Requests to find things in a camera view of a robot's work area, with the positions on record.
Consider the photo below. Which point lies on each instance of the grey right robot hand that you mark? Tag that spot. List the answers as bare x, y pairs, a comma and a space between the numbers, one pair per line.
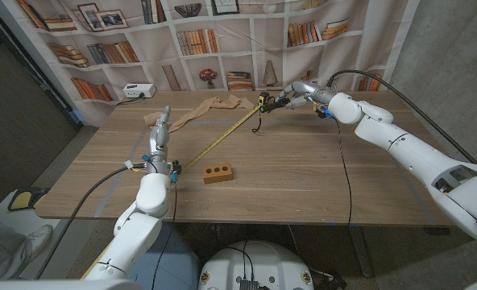
313, 92

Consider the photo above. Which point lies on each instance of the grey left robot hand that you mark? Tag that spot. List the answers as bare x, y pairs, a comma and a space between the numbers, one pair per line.
159, 141

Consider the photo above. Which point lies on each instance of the beige stocking cloth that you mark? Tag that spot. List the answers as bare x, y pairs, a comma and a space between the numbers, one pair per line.
206, 106

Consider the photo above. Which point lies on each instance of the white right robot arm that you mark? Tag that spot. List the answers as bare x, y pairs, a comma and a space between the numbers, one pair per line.
416, 157

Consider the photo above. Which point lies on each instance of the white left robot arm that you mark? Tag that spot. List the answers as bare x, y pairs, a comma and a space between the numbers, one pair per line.
138, 229

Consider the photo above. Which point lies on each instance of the yellow measuring tape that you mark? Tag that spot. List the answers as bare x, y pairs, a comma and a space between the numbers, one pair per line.
222, 137

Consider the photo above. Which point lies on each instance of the orange brick block three holes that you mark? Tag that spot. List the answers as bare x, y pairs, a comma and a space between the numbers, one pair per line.
218, 175

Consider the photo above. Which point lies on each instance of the white power box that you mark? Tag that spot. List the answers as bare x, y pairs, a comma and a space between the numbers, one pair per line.
138, 90

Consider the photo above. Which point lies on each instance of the printed bookshelf backdrop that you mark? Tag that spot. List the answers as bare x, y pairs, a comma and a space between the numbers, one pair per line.
238, 68

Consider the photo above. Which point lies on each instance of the blue stool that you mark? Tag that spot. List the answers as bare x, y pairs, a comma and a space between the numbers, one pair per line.
178, 262

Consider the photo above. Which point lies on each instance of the yellow and black floor pedal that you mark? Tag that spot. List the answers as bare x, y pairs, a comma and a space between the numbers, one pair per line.
23, 199

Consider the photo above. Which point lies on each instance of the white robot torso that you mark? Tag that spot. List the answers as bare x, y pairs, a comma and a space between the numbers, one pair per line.
258, 262

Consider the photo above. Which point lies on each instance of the white shoe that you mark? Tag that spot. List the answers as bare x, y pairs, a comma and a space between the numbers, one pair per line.
37, 239

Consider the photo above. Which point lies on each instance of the grey table leg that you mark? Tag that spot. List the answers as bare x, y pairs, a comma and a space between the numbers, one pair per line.
359, 249

